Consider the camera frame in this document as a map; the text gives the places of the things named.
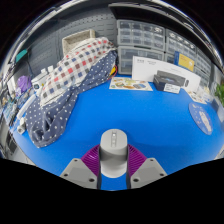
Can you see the purple bag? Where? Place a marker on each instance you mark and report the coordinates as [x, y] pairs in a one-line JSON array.
[[24, 84]]

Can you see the small white gadget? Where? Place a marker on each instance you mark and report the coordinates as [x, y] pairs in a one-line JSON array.
[[41, 80]]

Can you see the dark overhead shelf unit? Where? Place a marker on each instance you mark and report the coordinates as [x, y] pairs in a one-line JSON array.
[[150, 15]]

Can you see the small cartoon sticker sheet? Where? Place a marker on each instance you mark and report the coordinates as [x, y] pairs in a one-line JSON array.
[[130, 84]]

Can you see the green leafy plant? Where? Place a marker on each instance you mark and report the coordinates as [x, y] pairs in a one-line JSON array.
[[220, 93]]

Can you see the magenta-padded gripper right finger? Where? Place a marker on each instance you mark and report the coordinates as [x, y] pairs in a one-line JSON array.
[[148, 171]]

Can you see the red blue checkered cloth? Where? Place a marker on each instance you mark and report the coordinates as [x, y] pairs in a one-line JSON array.
[[76, 66]]

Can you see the white keyboard packaging box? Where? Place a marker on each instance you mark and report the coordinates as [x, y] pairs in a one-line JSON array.
[[145, 68]]

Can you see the white woven basket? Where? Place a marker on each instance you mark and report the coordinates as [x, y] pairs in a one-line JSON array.
[[75, 38]]

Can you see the teal object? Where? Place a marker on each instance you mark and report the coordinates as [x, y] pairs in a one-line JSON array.
[[21, 55]]

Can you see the white cylindrical tube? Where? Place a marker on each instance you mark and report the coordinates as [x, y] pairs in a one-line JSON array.
[[27, 106]]

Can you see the white computer mouse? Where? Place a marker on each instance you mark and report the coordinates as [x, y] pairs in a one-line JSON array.
[[113, 150]]

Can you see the yellow and blue box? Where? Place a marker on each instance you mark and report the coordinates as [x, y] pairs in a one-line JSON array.
[[184, 61]]

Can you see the white blue tissue box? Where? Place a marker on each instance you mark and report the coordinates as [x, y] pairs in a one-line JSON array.
[[206, 93]]

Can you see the small black box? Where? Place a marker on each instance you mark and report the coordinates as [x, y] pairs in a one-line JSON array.
[[165, 83]]

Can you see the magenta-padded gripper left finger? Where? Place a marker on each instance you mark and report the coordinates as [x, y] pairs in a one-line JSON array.
[[78, 171]]

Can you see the small yellow object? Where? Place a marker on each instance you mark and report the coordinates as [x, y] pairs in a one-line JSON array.
[[114, 71]]

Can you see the navy polka-dot cloth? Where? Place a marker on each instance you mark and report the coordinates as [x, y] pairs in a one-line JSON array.
[[50, 123]]

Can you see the round blue printed mouse pad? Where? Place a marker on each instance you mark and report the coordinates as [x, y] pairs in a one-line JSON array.
[[201, 118]]

